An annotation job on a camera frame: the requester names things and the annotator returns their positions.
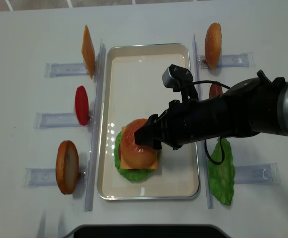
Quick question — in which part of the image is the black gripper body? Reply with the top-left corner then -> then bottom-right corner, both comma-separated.
156,99 -> 203,150

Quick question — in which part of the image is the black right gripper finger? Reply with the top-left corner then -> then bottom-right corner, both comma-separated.
147,114 -> 158,125

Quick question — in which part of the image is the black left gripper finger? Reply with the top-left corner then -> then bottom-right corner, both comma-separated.
134,125 -> 162,150

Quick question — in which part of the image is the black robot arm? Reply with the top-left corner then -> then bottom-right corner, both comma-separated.
134,71 -> 288,150

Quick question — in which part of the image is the orange cheese slice on burger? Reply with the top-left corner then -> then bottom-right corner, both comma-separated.
120,125 -> 158,170

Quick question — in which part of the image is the green lettuce leaf on burger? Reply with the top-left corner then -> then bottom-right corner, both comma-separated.
114,132 -> 155,182

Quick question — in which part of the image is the upright brown meat patty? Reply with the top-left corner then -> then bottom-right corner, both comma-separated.
209,84 -> 223,98

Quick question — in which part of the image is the upright green lettuce leaf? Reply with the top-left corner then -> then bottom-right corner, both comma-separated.
208,138 -> 235,206

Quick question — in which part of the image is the upright red tomato slice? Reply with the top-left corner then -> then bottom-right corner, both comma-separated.
75,86 -> 90,126

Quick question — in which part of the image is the upright orange cheese slice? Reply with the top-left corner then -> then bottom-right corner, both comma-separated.
81,25 -> 95,79

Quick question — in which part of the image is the clear holder for lettuce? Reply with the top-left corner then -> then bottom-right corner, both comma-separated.
234,163 -> 281,185

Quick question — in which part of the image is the clear holder for tomato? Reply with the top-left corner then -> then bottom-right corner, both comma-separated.
34,113 -> 82,129

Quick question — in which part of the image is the clear holder for cheese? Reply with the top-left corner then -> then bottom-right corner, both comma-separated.
44,63 -> 89,78

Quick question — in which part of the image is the white rectangular metal tray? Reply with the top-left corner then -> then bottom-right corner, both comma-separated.
97,43 -> 199,201

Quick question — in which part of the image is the clear holder for buns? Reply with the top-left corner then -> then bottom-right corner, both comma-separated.
197,52 -> 255,69

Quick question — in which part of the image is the upright sesame bun half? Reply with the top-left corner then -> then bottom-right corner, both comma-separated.
205,23 -> 222,69

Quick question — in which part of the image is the black base at bottom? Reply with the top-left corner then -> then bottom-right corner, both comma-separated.
73,225 -> 227,238

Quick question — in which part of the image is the clear holder for left bun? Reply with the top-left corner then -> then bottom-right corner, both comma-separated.
22,167 -> 87,188

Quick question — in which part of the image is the black camera cable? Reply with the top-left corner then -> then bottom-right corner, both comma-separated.
173,80 -> 231,165

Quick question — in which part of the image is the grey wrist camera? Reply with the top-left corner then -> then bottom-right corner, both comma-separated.
162,64 -> 193,89

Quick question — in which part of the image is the clear long rail left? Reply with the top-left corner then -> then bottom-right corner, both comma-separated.
84,41 -> 106,212

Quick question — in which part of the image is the clear long rail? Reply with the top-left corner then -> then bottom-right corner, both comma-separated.
192,34 -> 213,209
84,41 -> 106,212

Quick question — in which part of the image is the clear long rail right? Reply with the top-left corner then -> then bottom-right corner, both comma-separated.
192,34 -> 213,209

